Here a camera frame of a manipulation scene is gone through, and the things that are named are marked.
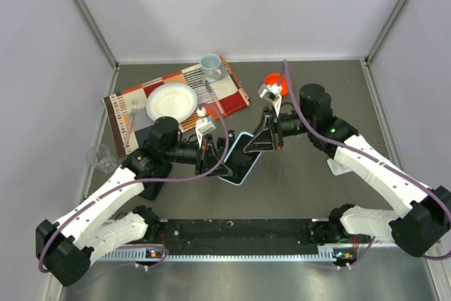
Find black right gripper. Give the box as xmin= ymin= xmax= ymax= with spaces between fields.
xmin=243 ymin=106 xmax=314 ymax=152

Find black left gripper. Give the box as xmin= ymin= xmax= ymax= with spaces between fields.
xmin=163 ymin=133 xmax=233 ymax=177

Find light blue smartphone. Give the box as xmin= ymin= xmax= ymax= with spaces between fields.
xmin=218 ymin=131 xmax=261 ymax=186

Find black round-base phone stand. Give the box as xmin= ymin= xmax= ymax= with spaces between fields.
xmin=228 ymin=130 xmax=236 ymax=147

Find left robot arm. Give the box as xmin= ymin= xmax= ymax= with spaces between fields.
xmin=35 ymin=117 xmax=230 ymax=286

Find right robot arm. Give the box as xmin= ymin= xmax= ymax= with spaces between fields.
xmin=244 ymin=84 xmax=450 ymax=258

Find white plastic phone stand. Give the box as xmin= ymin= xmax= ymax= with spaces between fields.
xmin=327 ymin=159 xmax=351 ymax=176

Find orange plastic bowl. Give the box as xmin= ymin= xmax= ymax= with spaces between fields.
xmin=264 ymin=73 xmax=289 ymax=97

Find black smartphone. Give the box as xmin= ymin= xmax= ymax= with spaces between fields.
xmin=140 ymin=162 xmax=173 ymax=201

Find white plate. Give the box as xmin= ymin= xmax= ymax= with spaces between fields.
xmin=145 ymin=82 xmax=198 ymax=123

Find light blue mug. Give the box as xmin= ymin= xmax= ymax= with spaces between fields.
xmin=199 ymin=54 xmax=222 ymax=82

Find clear drinking glass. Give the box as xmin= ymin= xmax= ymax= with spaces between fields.
xmin=86 ymin=145 xmax=117 ymax=173

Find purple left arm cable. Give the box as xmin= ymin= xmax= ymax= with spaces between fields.
xmin=37 ymin=103 xmax=228 ymax=274

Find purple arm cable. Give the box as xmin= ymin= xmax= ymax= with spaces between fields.
xmin=37 ymin=103 xmax=228 ymax=274
xmin=282 ymin=59 xmax=451 ymax=262

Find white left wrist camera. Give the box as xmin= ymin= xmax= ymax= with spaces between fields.
xmin=195 ymin=106 xmax=216 ymax=145

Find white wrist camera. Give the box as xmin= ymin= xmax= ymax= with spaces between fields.
xmin=195 ymin=106 xmax=216 ymax=145
xmin=258 ymin=84 xmax=282 ymax=116

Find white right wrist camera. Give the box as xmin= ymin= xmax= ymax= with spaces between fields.
xmin=258 ymin=84 xmax=282 ymax=116

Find knife with pink handle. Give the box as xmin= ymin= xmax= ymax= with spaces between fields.
xmin=204 ymin=80 xmax=224 ymax=115

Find fork with pink handle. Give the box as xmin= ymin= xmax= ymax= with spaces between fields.
xmin=123 ymin=100 xmax=138 ymax=148

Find grey slotted cable duct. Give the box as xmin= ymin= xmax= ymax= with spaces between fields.
xmin=99 ymin=247 xmax=357 ymax=263

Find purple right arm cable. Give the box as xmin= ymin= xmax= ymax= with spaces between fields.
xmin=282 ymin=59 xmax=451 ymax=262

